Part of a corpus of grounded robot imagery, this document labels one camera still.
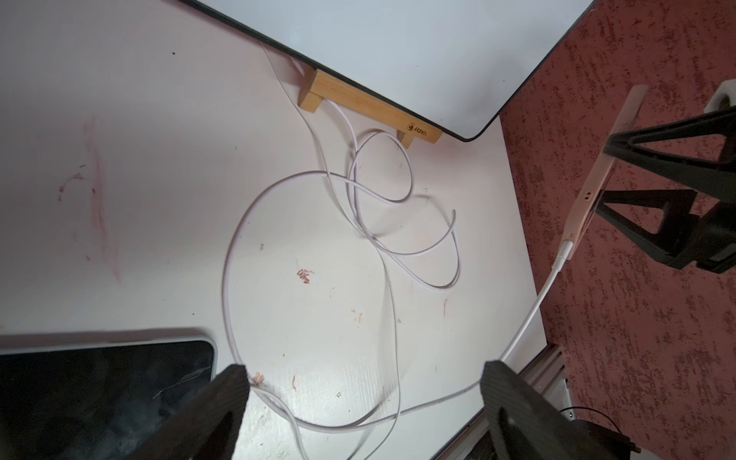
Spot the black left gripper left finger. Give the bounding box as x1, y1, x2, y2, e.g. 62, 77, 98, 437
128, 364, 250, 459

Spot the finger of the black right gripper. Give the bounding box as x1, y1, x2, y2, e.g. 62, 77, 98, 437
604, 107, 735, 203
596, 190, 735, 274

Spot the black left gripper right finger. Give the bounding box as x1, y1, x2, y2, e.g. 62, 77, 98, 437
479, 360, 614, 459

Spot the black phone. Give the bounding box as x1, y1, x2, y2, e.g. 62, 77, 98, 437
1, 339, 216, 459

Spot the pink-cased phone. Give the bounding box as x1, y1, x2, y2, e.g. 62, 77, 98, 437
561, 84, 649, 258

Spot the wooden board stand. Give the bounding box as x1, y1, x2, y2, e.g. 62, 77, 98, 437
298, 67, 442, 148

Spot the white board black frame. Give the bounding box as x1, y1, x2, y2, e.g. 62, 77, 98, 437
194, 0, 591, 142

